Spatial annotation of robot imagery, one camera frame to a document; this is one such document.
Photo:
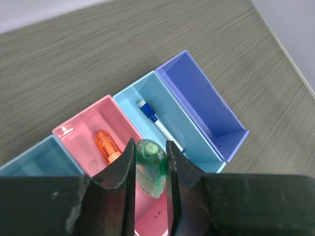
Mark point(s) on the light blue plastic bin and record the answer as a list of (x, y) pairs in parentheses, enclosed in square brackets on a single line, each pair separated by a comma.
[(48, 158)]

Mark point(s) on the green highlighter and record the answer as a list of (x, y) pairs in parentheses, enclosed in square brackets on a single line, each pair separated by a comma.
[(150, 167)]

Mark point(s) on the purple plastic bin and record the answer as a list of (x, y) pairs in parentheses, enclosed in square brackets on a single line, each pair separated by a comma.
[(203, 103)]

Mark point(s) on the orange highlighter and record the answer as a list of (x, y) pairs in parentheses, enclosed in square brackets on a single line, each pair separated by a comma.
[(107, 146)]

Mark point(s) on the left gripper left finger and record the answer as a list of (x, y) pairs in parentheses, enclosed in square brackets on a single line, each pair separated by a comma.
[(102, 205)]

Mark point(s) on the teal plastic bin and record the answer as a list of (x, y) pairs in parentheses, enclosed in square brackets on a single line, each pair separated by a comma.
[(151, 89)]

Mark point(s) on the pink plastic bin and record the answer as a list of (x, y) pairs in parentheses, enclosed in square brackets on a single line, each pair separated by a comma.
[(77, 134)]

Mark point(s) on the blue cap whiteboard marker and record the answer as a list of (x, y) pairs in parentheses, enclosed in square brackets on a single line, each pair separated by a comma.
[(148, 111)]

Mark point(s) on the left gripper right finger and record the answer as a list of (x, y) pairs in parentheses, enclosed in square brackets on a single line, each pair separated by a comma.
[(203, 204)]

